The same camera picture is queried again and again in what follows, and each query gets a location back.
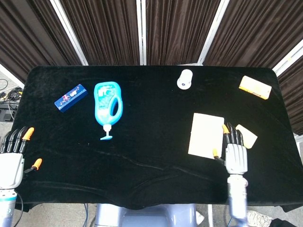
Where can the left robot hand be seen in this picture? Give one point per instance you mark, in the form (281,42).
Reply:
(10,170)

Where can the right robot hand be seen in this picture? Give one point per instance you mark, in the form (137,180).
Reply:
(236,160)

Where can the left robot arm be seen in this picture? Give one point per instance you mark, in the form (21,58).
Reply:
(7,208)

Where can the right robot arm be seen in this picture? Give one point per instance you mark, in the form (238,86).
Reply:
(237,196)

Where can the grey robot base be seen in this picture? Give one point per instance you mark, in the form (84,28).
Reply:
(144,216)

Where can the small yellow sponge block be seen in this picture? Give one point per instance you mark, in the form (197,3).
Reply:
(249,138)

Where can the black floor power box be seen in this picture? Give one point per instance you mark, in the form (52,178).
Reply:
(6,113)

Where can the white table leg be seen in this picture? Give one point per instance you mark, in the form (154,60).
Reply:
(210,215)

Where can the white sneaker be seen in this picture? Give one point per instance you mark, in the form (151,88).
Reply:
(259,218)

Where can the small white floor object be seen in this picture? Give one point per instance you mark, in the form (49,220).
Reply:
(200,218)

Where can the large yellow box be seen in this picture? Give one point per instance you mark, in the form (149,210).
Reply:
(255,87)

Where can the black fabric heap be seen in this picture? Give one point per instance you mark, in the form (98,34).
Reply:
(282,223)

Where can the brown curtain panel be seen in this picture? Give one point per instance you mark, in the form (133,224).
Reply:
(258,30)
(293,94)
(101,30)
(177,30)
(28,35)

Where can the blue rectangular box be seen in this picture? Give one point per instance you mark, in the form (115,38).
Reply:
(71,98)

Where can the black velvet tablecloth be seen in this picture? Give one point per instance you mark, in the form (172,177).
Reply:
(146,113)

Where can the teal detergent bottle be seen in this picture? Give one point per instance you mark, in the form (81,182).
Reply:
(104,104)

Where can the white screen frame post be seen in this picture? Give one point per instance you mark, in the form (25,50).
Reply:
(210,33)
(287,58)
(68,33)
(141,33)

